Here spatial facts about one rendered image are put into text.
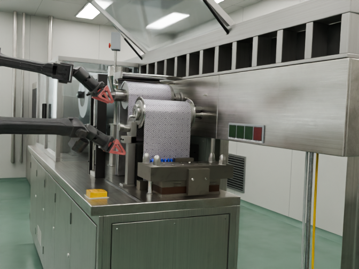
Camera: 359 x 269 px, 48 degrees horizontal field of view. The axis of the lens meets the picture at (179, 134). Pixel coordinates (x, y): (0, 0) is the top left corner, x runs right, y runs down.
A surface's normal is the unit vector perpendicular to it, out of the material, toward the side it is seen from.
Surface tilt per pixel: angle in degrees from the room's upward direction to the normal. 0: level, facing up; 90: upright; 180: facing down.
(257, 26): 90
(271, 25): 90
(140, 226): 90
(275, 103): 90
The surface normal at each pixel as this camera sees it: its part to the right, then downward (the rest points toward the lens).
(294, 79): -0.90, -0.01
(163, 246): 0.44, 0.07
